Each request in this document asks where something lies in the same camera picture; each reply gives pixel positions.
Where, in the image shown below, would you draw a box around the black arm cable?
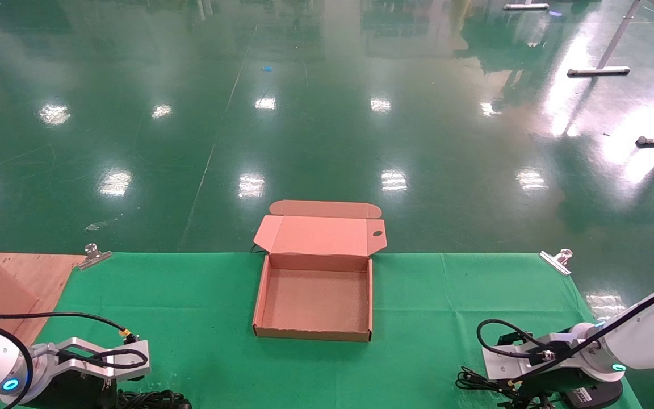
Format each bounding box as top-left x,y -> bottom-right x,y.
0,310 -> 149,409
477,282 -> 654,382

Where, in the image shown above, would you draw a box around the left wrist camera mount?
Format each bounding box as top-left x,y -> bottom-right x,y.
49,337 -> 152,383

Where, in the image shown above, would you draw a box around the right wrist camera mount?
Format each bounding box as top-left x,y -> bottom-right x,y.
482,334 -> 575,382

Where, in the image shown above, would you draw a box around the black cable bundle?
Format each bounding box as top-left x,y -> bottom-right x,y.
116,389 -> 193,409

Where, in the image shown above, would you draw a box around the black wired computer mouse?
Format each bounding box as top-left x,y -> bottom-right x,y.
455,366 -> 624,409

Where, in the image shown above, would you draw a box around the open flat cardboard box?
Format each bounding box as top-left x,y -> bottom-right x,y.
252,199 -> 388,343

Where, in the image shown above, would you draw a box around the white table with T-legs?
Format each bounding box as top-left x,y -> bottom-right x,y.
567,0 -> 654,149

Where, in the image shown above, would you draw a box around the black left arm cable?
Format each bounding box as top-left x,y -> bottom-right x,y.
0,310 -> 149,409

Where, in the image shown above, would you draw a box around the green tablecloth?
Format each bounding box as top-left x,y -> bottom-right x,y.
0,252 -> 643,409

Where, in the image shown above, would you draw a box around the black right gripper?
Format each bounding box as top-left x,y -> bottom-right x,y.
510,368 -> 590,399

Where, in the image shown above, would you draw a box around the silver metal spring clip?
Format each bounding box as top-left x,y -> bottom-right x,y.
77,243 -> 114,272
539,248 -> 574,277

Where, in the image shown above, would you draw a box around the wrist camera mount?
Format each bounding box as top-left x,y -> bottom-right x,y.
482,334 -> 575,382
49,337 -> 152,383

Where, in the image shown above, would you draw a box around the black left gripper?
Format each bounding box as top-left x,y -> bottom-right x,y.
32,369 -> 119,409

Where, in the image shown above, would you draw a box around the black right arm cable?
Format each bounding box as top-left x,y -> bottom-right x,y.
477,282 -> 654,382

